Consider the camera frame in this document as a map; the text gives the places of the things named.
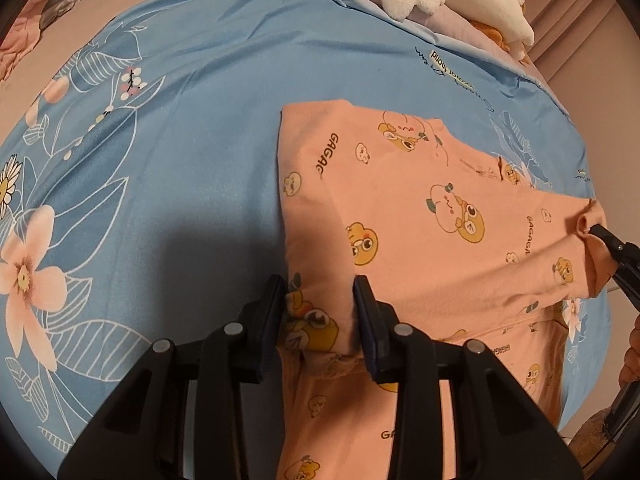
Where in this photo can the person's right hand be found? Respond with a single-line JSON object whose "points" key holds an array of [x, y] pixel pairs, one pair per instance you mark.
{"points": [[631, 350]]}

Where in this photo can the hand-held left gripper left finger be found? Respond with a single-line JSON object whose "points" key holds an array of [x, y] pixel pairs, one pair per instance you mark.
{"points": [[270, 330]]}

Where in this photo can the grey plaid pillow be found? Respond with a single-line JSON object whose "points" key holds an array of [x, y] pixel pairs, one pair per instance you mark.
{"points": [[65, 0]]}

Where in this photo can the blue floral blanket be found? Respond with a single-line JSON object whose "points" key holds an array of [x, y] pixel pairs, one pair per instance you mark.
{"points": [[175, 160]]}

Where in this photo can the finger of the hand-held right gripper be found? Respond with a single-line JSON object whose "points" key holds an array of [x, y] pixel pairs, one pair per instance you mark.
{"points": [[617, 245], [630, 280]]}

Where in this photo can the orange printed baby romper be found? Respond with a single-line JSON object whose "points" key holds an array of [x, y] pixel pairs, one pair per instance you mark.
{"points": [[425, 240]]}

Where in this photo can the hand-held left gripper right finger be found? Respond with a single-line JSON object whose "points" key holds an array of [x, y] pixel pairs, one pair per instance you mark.
{"points": [[370, 340]]}

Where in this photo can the pink curtain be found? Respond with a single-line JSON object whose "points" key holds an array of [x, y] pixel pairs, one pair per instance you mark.
{"points": [[570, 20]]}

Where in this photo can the beige fuzzy cloth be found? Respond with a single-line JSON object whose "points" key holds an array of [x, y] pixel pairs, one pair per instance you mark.
{"points": [[590, 445]]}

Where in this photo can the pink quilted blanket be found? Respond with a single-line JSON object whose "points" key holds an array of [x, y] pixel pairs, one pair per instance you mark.
{"points": [[17, 45]]}

